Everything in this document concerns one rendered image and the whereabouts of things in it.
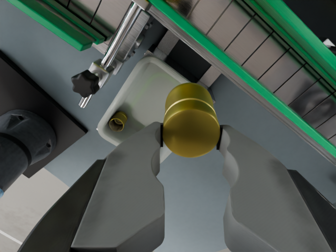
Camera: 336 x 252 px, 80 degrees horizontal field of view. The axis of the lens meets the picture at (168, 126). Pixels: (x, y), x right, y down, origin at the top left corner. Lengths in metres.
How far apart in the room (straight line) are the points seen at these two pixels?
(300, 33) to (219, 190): 0.52
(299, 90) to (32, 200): 2.31
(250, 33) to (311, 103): 0.17
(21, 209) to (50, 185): 0.53
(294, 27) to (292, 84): 0.14
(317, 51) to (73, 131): 0.55
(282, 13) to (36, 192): 2.23
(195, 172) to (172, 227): 0.29
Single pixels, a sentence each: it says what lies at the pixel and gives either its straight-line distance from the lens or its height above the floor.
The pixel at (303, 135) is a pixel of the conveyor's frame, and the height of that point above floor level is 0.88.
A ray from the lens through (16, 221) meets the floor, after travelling 2.81.
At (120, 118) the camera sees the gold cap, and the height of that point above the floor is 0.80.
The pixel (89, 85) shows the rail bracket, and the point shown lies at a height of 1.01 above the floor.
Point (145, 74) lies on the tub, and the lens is 0.47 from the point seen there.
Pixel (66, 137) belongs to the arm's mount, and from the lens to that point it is 0.63.
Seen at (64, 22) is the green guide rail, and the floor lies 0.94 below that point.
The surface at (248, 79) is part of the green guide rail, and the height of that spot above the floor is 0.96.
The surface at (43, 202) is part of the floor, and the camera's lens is 2.36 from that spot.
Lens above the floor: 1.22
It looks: 60 degrees down
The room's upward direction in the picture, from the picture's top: 172 degrees counter-clockwise
